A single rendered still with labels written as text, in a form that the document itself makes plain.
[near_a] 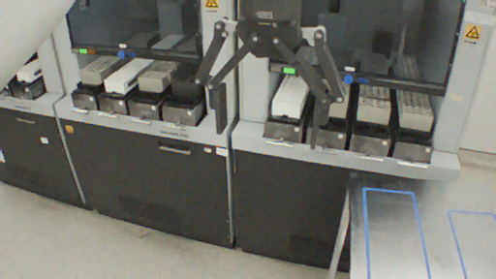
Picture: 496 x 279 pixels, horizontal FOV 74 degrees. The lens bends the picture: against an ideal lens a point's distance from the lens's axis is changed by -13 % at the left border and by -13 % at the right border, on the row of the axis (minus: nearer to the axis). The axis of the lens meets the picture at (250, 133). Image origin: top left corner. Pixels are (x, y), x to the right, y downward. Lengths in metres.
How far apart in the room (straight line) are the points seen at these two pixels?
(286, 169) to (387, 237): 0.60
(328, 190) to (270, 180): 0.23
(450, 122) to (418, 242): 0.57
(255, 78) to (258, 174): 0.37
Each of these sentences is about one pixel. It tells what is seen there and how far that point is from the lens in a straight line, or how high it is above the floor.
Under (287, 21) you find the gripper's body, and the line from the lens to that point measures 0.45.
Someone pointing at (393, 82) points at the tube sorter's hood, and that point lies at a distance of 1.28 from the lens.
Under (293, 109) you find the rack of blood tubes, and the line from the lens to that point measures 1.32.
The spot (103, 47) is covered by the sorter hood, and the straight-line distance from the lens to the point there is 1.59.
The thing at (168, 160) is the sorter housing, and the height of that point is 0.55.
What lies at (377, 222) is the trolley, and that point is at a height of 0.82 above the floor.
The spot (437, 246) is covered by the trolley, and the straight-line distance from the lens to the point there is 0.96.
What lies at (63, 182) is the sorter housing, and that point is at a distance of 2.15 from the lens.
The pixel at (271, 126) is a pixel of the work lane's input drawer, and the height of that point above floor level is 0.79.
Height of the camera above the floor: 1.49
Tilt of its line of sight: 33 degrees down
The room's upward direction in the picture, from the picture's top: straight up
